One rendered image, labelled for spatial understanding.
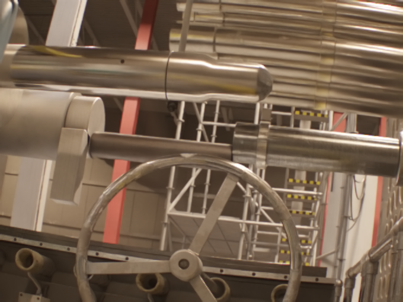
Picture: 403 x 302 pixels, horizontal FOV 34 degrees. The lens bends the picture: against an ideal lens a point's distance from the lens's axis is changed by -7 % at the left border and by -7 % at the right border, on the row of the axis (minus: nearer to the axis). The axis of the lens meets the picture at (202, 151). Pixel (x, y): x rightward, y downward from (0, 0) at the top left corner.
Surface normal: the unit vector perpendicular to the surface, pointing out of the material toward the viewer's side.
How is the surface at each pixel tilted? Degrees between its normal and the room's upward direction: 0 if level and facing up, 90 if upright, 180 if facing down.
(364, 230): 90
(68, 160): 90
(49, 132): 121
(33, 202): 90
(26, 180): 90
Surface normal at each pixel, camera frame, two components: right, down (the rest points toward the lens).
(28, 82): -0.16, 0.74
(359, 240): 0.36, -0.19
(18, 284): -0.11, -0.26
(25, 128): -0.14, 0.17
